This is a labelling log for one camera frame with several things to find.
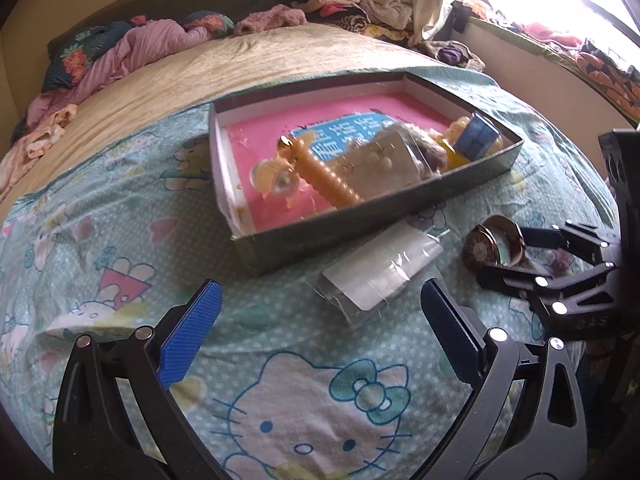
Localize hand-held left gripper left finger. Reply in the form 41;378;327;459
52;280;236;480

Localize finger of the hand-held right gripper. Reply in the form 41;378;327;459
520;220;623;264
475;260;619;312

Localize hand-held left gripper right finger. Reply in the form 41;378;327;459
415;277;588;480

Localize bronze wrist watch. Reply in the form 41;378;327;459
462;215;527;277

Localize white card plastic packet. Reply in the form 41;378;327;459
315;222;451;332

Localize shallow cardboard box tray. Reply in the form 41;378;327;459
207;71;525;277

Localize small blue box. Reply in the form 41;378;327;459
457;112;502;161

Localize black hair accessory plastic packet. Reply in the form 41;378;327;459
400;122;451;179

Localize clear earring packet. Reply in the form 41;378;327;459
332;130;441;192

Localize cartoon cat printed blanket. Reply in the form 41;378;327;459
0;67;617;480

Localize orange floral cloth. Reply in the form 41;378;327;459
465;0;640;122

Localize fabric bag of clothes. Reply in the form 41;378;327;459
420;40;487;72

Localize cream crumpled clothes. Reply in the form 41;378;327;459
0;104;79;201

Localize bed with beige sheet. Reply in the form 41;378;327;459
0;25;446;202

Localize pink quilt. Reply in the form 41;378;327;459
22;17;217;127

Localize dark floral pillow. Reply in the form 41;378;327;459
42;10;236;94

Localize pink fluffy garment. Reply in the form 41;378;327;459
234;4;309;37

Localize pile of mixed clothes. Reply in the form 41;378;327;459
292;0;426;47

